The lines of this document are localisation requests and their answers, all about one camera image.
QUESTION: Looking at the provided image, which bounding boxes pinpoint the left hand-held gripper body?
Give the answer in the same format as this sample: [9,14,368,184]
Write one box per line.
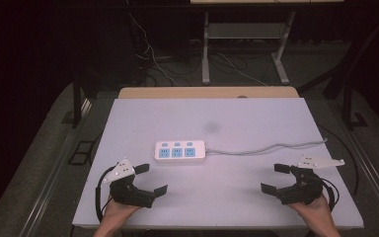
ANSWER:
[102,157,156,209]

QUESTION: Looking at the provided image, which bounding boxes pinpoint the grey power strip cable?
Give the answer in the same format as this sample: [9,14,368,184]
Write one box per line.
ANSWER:
[205,138,329,156]

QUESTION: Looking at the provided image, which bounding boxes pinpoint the aluminium floor rail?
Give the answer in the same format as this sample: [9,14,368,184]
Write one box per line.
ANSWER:
[332,105,379,226]
[19,98,94,237]

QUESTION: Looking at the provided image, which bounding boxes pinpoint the grey metal stand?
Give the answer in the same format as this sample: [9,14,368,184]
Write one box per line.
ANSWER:
[201,10,297,86]

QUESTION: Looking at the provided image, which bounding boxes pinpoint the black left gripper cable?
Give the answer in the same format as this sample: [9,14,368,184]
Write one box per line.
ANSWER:
[94,165,116,223]

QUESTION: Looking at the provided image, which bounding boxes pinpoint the person's left hand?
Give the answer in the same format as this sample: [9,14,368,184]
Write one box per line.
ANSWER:
[103,197,142,229]

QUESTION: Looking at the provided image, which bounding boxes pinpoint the black square floor frame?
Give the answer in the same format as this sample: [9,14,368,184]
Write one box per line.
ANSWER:
[67,140,96,166]

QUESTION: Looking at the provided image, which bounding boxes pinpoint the black metal stand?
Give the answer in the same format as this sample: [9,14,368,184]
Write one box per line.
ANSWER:
[297,13,379,131]

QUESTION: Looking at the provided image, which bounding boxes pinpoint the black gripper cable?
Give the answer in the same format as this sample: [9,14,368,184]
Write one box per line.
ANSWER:
[321,177,341,212]
[94,165,116,223]

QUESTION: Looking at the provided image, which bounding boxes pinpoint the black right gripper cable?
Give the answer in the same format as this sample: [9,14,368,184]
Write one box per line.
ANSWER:
[321,177,341,212]

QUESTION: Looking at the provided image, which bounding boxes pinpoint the white floor cable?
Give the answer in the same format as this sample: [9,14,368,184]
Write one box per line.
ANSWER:
[127,12,181,87]
[216,51,268,88]

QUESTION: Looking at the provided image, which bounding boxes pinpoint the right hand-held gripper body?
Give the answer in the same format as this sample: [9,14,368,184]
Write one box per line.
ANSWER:
[275,154,346,206]

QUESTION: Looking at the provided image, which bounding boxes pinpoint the white power strip blue sockets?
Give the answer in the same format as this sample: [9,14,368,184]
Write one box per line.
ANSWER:
[153,139,208,163]

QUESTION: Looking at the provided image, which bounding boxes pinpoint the person's right hand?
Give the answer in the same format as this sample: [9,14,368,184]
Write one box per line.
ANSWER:
[287,193,334,225]

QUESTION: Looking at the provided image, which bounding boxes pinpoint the black floor cable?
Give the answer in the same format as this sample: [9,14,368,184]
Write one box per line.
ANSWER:
[318,123,360,198]

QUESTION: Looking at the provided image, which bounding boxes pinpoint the tan wooden table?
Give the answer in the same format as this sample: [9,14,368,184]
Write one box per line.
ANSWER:
[117,86,300,100]

